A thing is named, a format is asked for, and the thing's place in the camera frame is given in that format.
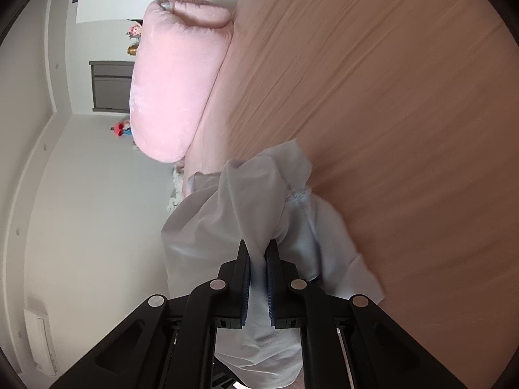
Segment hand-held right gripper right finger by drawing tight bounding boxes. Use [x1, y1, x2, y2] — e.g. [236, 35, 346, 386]
[264, 239, 467, 389]

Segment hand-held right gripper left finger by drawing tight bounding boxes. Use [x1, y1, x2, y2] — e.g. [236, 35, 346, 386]
[49, 240, 251, 389]

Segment light grey pants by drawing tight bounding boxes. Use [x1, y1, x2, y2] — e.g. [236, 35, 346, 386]
[161, 138, 386, 389]

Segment pile of pale clothes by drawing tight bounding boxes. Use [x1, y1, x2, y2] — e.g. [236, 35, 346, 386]
[165, 162, 188, 213]

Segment red and blue plush toy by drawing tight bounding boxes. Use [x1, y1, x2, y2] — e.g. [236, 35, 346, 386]
[109, 119, 134, 139]

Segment white air conditioner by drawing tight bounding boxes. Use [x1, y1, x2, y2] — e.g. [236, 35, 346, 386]
[23, 308, 61, 377]

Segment pink bed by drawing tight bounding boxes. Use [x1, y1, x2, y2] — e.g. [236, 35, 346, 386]
[178, 0, 519, 389]

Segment pink folded duvet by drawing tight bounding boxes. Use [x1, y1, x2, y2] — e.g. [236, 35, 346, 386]
[129, 0, 235, 163]

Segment grey door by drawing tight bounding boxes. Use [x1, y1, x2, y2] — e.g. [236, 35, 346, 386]
[89, 60, 136, 113]

